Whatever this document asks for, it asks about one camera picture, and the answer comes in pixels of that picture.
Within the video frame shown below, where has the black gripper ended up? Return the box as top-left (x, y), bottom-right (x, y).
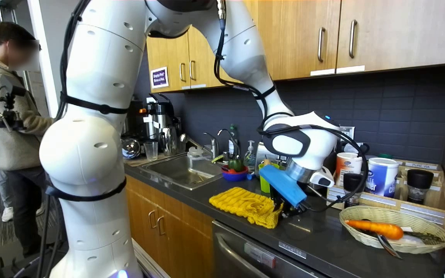
top-left (281, 198), bottom-right (311, 218)

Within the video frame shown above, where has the yellow crocheted cloth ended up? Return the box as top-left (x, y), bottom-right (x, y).
top-left (206, 186), bottom-right (284, 230)

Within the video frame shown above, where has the silver black coffee carafe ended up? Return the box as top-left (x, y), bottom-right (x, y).
top-left (142, 94), bottom-right (180, 156)

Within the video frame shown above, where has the black handheld controller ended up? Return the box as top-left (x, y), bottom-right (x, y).
top-left (0, 85), bottom-right (27, 130)

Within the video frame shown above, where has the green plastic cup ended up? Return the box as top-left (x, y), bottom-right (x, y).
top-left (256, 159), bottom-right (274, 196)

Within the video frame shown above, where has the small black cup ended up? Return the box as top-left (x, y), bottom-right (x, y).
top-left (341, 172), bottom-right (364, 195)

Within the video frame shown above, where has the blue bowl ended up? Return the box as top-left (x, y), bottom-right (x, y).
top-left (220, 165), bottom-right (251, 182)

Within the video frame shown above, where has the pump soap bottle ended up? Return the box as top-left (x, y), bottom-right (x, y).
top-left (243, 139), bottom-right (257, 167)

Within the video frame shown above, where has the white orange mug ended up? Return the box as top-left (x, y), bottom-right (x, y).
top-left (333, 152), bottom-right (364, 182)

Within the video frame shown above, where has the green bell pepper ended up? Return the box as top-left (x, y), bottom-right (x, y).
top-left (222, 156), bottom-right (247, 175)

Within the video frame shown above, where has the orange carrot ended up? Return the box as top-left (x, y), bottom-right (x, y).
top-left (344, 220), bottom-right (445, 246)

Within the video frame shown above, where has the dish soap bottle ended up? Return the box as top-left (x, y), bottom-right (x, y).
top-left (227, 124), bottom-right (240, 159)

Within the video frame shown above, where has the white blue cup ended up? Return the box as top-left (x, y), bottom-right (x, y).
top-left (366, 156), bottom-right (400, 198)

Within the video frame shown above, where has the metal spoon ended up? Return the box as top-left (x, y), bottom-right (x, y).
top-left (370, 232), bottom-right (403, 260)

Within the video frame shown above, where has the chrome faucet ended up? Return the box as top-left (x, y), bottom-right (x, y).
top-left (203, 127), bottom-right (234, 159)

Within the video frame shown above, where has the stainless steel sink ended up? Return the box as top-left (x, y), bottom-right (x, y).
top-left (137, 153), bottom-right (223, 192)

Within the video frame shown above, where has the wooden lower cabinet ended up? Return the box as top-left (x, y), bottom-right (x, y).
top-left (125, 175), bottom-right (214, 278)

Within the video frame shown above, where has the wooden cabinet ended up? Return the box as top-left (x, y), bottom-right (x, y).
top-left (125, 175), bottom-right (214, 278)
top-left (145, 0), bottom-right (445, 94)

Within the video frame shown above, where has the tall black cup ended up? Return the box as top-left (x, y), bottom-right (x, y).
top-left (406, 169), bottom-right (435, 206)

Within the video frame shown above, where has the wooden tray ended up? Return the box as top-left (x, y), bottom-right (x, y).
top-left (328, 159), bottom-right (445, 229)

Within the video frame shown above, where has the clear plastic cup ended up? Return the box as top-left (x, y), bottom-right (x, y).
top-left (143, 139), bottom-right (160, 162)

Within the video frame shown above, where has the wooden upper cabinet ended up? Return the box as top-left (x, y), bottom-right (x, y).
top-left (145, 0), bottom-right (445, 94)

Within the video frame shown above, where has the purple sign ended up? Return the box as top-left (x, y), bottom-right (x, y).
top-left (149, 67), bottom-right (169, 91)

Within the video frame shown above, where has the white shoe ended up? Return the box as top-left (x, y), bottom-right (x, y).
top-left (0, 206), bottom-right (15, 224)

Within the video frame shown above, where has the silver dishwasher handle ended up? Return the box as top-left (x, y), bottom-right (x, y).
top-left (213, 232), bottom-right (265, 278)

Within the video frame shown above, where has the silver lower cabinet handle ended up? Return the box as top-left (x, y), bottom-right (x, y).
top-left (154, 213), bottom-right (166, 238)
top-left (146, 207), bottom-right (157, 230)

